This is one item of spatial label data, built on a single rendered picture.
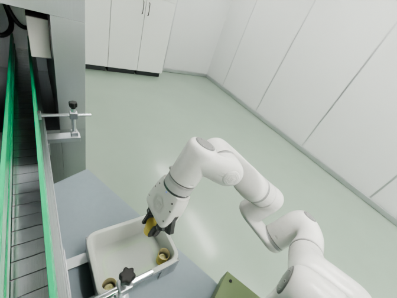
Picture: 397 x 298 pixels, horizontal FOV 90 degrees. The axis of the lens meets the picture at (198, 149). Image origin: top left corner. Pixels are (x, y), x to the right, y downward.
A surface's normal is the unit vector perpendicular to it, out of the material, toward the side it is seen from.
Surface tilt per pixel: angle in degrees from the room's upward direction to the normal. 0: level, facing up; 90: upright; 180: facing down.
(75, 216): 0
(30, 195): 0
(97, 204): 0
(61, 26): 90
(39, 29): 90
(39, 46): 90
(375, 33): 90
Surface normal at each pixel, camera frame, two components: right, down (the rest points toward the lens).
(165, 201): -0.64, -0.07
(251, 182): -0.50, -0.30
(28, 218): 0.31, -0.77
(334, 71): -0.79, 0.11
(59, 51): 0.52, 0.63
